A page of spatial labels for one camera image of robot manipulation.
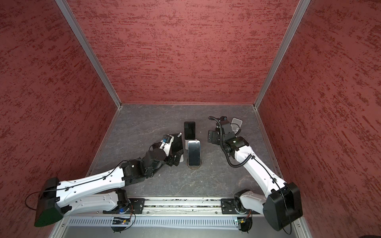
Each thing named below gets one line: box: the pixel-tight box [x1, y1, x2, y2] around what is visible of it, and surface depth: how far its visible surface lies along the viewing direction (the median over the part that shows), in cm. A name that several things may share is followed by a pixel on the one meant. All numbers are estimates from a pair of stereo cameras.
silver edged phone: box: [187, 139, 201, 167], surface depth 86 cm
